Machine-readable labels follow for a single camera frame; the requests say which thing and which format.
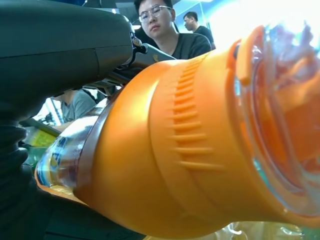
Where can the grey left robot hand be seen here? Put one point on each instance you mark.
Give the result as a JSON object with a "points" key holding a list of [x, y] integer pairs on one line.
{"points": [[62, 49]]}

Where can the orange bottle with clear cap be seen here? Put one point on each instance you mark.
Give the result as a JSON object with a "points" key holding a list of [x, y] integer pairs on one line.
{"points": [[175, 149]]}

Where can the person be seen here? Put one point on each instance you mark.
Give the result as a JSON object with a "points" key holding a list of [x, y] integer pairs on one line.
{"points": [[162, 30], [77, 106], [200, 30]]}

